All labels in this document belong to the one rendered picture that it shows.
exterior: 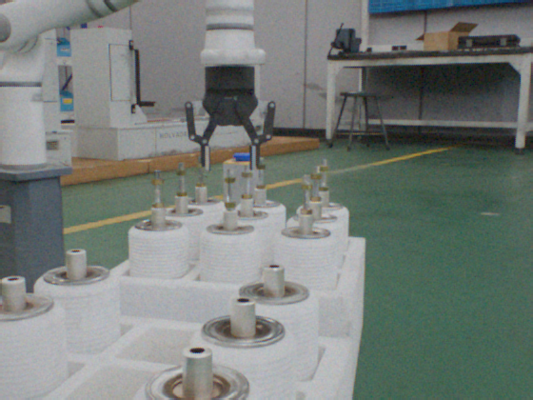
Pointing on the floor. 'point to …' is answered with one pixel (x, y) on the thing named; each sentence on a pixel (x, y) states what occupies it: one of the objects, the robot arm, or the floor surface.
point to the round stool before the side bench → (365, 118)
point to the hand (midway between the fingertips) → (229, 161)
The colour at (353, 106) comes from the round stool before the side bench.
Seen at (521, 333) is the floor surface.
